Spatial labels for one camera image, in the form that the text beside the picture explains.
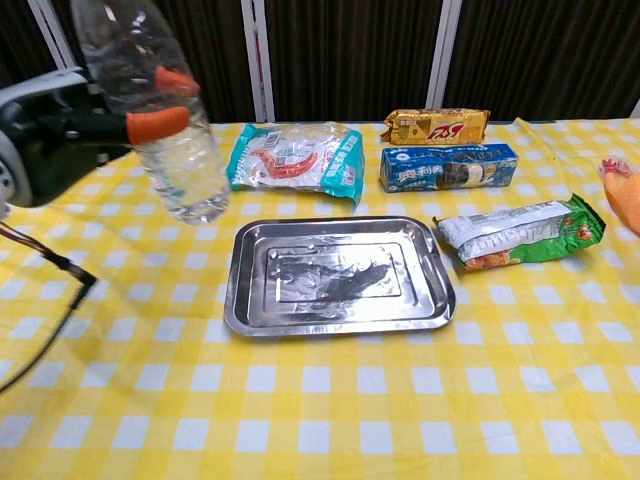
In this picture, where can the yellow white checkered tablecloth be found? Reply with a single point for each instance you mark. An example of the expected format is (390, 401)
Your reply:
(320, 390)

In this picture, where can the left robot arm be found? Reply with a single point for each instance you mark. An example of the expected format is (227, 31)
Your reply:
(4, 175)

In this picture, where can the green white snack bag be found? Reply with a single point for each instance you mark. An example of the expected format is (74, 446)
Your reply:
(515, 232)

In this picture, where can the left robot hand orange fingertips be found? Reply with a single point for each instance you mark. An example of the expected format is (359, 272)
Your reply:
(60, 130)

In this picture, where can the transparent plastic water bottle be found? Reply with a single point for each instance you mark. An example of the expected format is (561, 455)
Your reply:
(165, 145)

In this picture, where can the blue oreo cookie box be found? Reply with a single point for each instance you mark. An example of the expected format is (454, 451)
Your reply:
(447, 169)

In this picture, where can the teal white shrimp snack bag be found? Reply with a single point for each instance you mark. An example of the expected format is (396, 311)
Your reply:
(295, 162)

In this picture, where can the orange snack bag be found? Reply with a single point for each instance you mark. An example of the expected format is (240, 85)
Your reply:
(625, 192)

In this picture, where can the rectangular stainless steel tray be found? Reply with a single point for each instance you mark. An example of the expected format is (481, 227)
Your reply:
(337, 277)

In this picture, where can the grey metal partition post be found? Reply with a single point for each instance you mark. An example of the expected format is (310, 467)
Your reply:
(257, 55)
(55, 40)
(442, 50)

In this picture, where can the gold biscuit packet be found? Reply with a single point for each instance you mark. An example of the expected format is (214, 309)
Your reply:
(435, 126)

